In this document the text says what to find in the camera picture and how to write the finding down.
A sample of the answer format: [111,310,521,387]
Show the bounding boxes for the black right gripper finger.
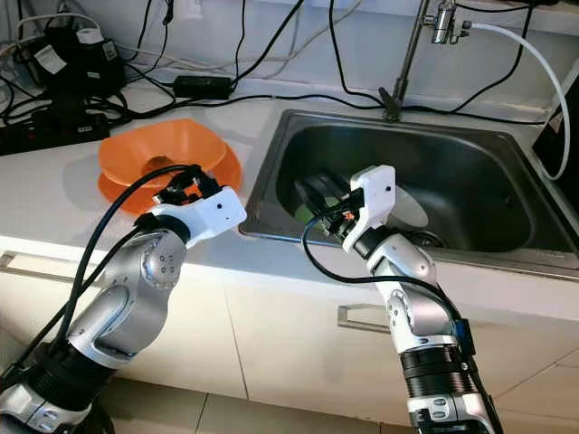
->
[318,171,354,202]
[297,177,337,221]

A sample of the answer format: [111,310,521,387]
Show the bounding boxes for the orange bowl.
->
[99,118,230,189]

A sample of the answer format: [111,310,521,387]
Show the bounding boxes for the green plate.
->
[294,201,331,227]

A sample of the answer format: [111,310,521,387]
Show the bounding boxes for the grey bowl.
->
[384,185,428,231]

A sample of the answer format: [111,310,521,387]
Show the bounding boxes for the black power adapter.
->
[174,75,234,99]

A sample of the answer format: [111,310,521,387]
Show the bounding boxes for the black power strip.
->
[0,113,109,156]

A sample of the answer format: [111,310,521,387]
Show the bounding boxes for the metal faucet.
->
[382,0,476,121]

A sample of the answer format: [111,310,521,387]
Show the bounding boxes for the stainless steel sink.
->
[242,109,579,281]

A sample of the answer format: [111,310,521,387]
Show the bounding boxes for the black charger with white labels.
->
[23,27,119,96]

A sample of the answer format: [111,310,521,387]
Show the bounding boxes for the black water dispenser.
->
[532,68,579,186]

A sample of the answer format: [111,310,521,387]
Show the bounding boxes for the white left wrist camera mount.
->
[149,185,248,247]

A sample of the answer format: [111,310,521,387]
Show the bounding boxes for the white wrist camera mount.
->
[149,185,248,247]
[344,165,397,252]

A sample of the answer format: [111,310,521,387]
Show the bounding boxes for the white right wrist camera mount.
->
[344,165,397,252]

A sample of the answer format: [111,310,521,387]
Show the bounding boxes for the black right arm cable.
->
[301,217,462,326]

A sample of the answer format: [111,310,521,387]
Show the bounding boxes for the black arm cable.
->
[45,165,204,363]
[301,217,462,326]

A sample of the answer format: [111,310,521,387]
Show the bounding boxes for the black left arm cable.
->
[45,165,204,363]

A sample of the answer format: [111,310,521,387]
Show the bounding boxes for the black wall cable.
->
[326,0,390,114]

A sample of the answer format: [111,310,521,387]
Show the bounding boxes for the white water hose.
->
[470,23,571,182]

